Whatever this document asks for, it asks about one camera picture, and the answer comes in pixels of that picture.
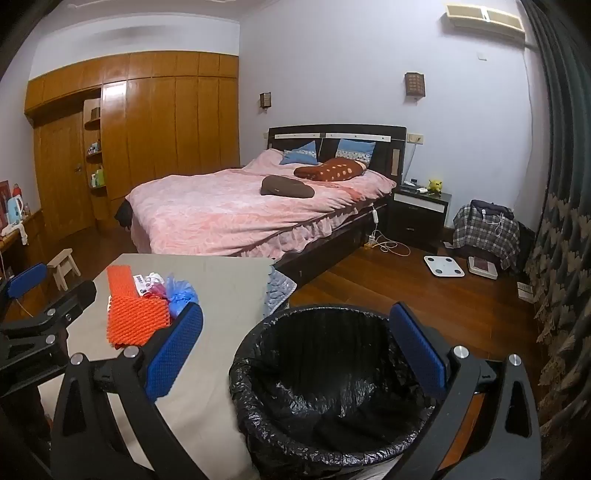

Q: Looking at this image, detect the beige air conditioner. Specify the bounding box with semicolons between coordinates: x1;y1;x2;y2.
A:
445;4;527;44

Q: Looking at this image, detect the white cable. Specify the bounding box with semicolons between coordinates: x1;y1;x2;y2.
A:
365;226;411;257

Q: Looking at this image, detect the blue plastic bag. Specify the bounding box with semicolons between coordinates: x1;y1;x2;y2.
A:
164;273;200;319

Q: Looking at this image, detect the dark bag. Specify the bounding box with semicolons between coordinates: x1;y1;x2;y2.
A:
470;199;515;220

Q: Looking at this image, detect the blue white kettle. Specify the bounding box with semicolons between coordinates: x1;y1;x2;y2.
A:
6;195;26;227

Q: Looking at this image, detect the dark wooden bed frame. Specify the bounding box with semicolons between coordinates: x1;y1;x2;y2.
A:
240;124;408;289

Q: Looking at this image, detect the small wooden stool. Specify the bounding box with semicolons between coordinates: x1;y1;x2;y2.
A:
46;248;81;291

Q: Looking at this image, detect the black cloth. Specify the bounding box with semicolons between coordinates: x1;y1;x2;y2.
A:
115;198;134;229

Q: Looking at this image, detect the white bathroom scale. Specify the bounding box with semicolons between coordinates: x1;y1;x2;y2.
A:
424;255;465;278

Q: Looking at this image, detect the blue patterned pillow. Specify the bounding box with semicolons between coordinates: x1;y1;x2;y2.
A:
335;138;377;163

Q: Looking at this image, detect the black white nightstand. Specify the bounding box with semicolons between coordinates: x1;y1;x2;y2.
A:
387;185;452;252

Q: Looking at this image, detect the large brown wall lamp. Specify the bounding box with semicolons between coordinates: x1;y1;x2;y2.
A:
405;71;426;99

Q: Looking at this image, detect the bed with pink blanket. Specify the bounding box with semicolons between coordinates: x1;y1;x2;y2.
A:
126;148;398;259

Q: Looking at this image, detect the wooden wardrobe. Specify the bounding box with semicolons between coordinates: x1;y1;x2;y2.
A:
24;51;241;232

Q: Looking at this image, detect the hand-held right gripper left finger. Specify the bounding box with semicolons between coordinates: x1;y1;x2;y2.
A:
50;302;204;480

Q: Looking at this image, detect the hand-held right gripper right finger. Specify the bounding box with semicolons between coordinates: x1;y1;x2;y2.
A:
389;302;541;480

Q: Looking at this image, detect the dark green patterned curtain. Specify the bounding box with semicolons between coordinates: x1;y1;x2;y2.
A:
519;0;591;480

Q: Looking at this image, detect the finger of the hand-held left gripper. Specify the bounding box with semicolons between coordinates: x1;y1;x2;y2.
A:
0;263;49;315
0;280;98;330

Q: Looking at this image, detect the red dotted pillow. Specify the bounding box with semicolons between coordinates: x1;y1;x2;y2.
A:
294;157;369;182

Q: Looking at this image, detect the red picture frame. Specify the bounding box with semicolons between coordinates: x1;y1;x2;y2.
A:
0;180;12;232

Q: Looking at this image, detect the plaid cloth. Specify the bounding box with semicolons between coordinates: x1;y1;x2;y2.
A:
451;203;522;273

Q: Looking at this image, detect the brown pillow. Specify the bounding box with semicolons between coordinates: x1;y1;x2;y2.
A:
261;175;315;199

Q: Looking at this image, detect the blue quilted cloth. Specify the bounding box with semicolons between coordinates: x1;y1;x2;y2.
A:
263;268;297;319

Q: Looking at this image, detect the orange foam net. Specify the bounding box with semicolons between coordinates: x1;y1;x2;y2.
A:
106;295;171;348

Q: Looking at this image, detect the white scale with red panel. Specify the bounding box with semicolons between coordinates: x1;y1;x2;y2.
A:
467;255;499;280

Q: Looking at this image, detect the waste bin with black bag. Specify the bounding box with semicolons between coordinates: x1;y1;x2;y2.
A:
229;305;462;467

